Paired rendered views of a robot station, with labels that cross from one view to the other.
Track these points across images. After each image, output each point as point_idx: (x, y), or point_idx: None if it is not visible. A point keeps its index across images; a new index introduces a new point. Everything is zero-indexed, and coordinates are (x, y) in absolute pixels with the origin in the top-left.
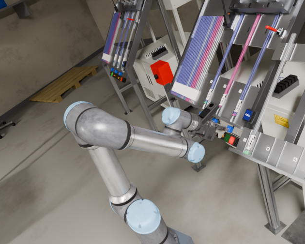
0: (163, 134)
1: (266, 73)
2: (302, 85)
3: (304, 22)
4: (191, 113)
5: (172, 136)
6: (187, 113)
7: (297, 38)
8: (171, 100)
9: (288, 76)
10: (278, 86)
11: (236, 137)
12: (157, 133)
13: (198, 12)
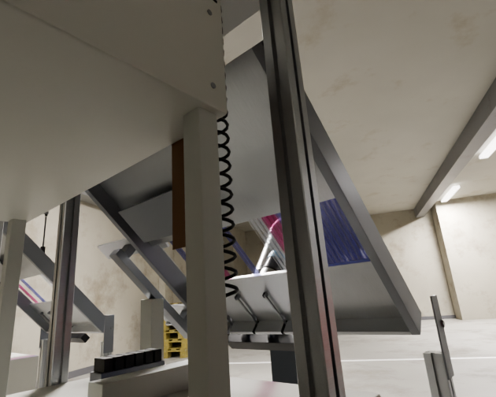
0: (262, 253)
1: (155, 370)
2: (85, 389)
3: (111, 221)
4: (262, 268)
5: (260, 260)
6: (264, 264)
7: (126, 238)
8: (440, 350)
9: (112, 357)
10: (149, 349)
11: (233, 338)
12: (264, 249)
13: (320, 120)
